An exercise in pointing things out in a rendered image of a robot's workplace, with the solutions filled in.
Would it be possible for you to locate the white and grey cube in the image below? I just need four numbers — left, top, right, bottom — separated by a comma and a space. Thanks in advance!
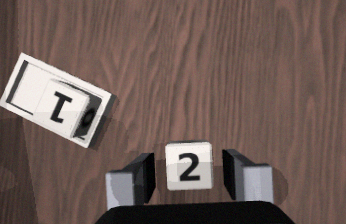
32, 78, 102, 138
165, 139, 213, 190

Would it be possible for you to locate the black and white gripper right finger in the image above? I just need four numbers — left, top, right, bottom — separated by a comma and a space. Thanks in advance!
222, 149, 274, 204

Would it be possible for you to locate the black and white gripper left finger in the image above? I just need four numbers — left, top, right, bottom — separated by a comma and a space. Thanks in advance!
106, 153, 156, 210

